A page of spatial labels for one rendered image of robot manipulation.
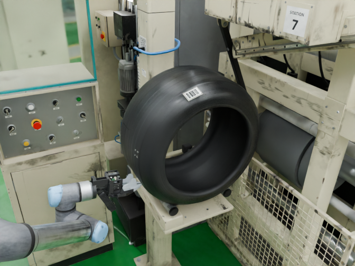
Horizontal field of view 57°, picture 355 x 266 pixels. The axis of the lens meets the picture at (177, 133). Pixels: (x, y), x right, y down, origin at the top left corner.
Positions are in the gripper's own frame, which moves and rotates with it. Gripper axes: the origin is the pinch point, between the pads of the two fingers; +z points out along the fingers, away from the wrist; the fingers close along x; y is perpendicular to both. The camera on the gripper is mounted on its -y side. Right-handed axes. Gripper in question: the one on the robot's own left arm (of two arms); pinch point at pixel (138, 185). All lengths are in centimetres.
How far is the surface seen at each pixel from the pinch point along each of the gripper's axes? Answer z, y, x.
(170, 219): 12.6, -14.5, -8.9
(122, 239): 22, -100, 69
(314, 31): 36, 71, -34
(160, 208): 11.3, -14.4, -0.7
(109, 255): 9, -102, 59
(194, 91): 13.7, 44.6, -9.7
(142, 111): -1.2, 33.5, 0.3
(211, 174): 38.9, -3.5, 3.1
